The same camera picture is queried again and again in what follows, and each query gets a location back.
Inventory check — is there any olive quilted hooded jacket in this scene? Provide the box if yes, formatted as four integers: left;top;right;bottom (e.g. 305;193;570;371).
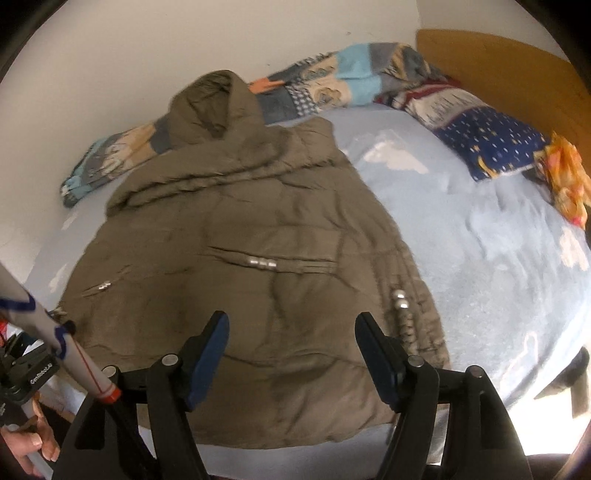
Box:
59;71;450;449

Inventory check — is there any person's left hand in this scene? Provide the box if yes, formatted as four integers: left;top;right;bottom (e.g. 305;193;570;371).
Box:
1;398;60;479

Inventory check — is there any light blue cloud bedsheet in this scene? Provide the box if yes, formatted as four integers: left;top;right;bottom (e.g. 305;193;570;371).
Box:
26;107;590;454

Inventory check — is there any orange yellow crumpled cloth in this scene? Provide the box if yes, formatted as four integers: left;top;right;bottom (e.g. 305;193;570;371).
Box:
536;132;590;230

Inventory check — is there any navy star pattern pillow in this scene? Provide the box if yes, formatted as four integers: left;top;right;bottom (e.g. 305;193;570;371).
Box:
434;107;549;182

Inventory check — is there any red white patterned blanket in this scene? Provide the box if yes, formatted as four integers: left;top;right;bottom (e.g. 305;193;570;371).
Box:
377;82;488;131

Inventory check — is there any wooden headboard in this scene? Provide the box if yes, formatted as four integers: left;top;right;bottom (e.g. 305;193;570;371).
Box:
416;29;591;167

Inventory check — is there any patchwork cartoon duvet roll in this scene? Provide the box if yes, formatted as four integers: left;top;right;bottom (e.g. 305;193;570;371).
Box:
60;42;448;209

